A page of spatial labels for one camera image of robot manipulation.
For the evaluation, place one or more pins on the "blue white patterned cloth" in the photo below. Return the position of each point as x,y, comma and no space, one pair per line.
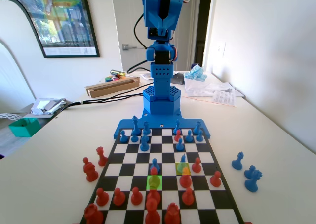
196,73

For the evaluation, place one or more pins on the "small white printed paper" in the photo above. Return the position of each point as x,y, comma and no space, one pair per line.
146,76

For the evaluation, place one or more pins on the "long brown cardboard box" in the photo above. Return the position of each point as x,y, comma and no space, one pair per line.
111,89

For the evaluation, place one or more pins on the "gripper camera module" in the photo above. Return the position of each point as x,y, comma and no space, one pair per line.
153,33

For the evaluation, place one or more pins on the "blue king chess piece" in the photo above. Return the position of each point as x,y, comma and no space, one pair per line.
135,126

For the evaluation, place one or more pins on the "green plastic box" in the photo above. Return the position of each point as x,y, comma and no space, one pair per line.
27,130

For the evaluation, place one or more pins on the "dark grey flat box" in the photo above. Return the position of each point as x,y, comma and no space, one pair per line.
178,79

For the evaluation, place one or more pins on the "blue printed base plate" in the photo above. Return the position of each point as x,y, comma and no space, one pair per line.
158,122

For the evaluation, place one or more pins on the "black and white chessboard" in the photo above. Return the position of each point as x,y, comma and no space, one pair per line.
168,157

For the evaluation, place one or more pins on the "white dotted cloth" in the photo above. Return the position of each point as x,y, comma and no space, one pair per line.
7,116

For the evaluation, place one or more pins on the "yellow green marker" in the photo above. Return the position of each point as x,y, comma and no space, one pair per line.
117,72

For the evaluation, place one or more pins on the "clear plastic bag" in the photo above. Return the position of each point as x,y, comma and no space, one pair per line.
197,88

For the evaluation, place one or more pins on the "blue bishop chess piece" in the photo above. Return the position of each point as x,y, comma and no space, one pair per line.
177,126
237,163

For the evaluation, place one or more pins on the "pile of silver packets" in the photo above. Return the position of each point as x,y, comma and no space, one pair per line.
47,105

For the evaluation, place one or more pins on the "white door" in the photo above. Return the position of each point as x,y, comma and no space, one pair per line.
128,16

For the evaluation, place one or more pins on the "black framed map poster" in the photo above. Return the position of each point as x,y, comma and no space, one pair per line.
69,23

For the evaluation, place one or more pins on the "colourful marker pack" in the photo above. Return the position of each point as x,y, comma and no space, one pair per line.
108,79

